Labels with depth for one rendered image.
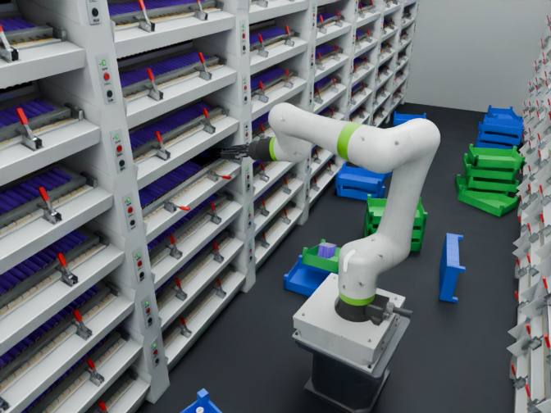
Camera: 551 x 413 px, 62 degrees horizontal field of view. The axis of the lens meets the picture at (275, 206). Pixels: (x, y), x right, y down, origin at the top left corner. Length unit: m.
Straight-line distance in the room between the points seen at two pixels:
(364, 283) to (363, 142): 0.48
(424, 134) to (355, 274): 0.47
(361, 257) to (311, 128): 0.43
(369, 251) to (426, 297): 0.92
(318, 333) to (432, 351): 0.67
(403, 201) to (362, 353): 0.50
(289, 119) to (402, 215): 0.48
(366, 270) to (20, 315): 0.96
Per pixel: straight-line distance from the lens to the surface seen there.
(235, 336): 2.08
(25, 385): 1.40
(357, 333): 1.56
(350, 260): 1.47
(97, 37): 1.25
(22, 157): 1.14
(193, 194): 1.69
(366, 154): 1.28
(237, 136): 1.88
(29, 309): 1.31
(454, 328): 2.25
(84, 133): 1.24
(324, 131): 1.40
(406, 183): 1.46
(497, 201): 3.40
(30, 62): 1.13
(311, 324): 1.58
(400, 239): 1.57
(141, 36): 1.37
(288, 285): 2.28
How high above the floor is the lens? 1.46
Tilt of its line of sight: 29 degrees down
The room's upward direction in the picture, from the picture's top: straight up
